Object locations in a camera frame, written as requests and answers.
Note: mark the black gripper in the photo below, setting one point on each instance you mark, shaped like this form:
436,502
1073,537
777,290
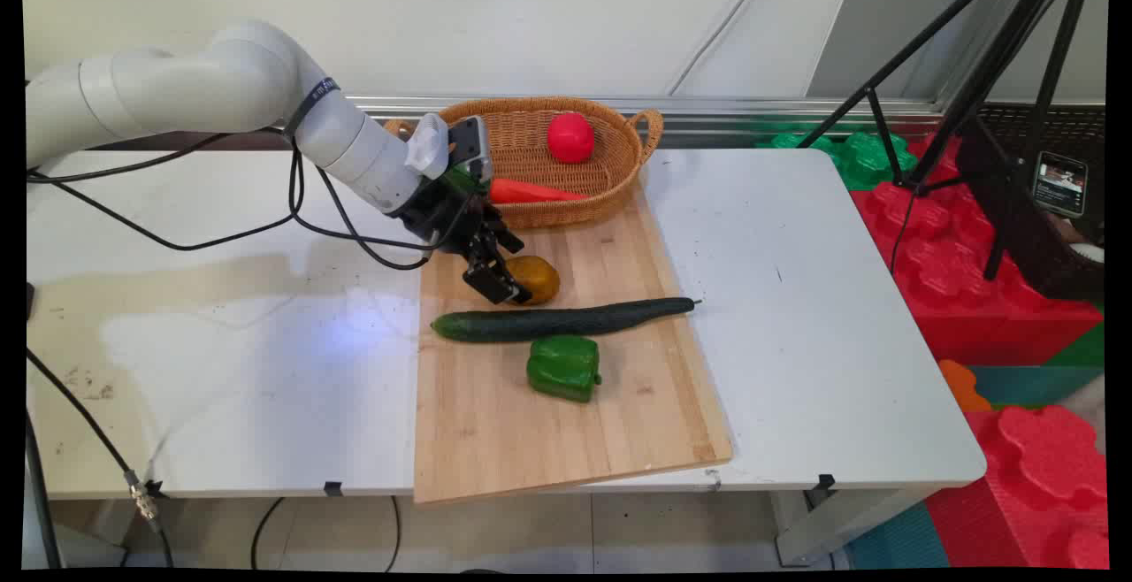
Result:
438,210

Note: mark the long dark green cucumber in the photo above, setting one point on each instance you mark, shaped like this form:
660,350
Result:
548,322

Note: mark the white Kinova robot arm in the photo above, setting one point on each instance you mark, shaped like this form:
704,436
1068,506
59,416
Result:
177,87

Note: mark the yellow toy potato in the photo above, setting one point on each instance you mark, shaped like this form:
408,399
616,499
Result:
541,277

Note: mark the orange toy carrot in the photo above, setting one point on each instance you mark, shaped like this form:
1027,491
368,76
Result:
531,192

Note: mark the small green toy vegetable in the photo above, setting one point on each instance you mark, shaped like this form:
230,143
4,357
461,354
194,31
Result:
464,180

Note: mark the green toy bell pepper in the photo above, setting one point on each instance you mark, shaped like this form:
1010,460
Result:
564,370

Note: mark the red toy tomato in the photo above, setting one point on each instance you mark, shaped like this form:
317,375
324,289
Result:
570,138

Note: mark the woven wicker basket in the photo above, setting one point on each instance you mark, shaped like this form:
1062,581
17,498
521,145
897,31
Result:
610,166

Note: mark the wooden cutting board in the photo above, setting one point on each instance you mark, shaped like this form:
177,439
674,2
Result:
548,440

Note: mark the black table clip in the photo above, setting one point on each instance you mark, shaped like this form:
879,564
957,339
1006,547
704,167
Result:
824,481
333,488
156,488

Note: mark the green foam block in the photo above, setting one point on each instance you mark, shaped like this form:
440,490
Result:
862,162

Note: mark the white table leg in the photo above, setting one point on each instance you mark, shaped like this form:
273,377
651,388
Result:
840,524

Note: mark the large red foam block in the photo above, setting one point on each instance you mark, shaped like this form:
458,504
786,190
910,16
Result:
955,299

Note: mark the orange foam piece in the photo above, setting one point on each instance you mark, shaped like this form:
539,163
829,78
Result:
962,387

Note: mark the black woven chair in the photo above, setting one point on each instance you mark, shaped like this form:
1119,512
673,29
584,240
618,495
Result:
1026,228

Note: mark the teal foam mat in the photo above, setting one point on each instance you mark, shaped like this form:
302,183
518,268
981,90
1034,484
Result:
1035,385

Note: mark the black smartphone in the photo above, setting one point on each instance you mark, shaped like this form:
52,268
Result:
1060,184

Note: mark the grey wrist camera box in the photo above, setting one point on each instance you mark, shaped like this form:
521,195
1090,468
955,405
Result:
470,149

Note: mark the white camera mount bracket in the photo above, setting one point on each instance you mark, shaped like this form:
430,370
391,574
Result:
428,147

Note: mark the aluminium wall rail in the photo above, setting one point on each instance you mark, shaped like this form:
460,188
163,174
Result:
752,106

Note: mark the black camera tripod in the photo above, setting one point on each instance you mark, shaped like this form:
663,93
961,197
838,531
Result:
982,78

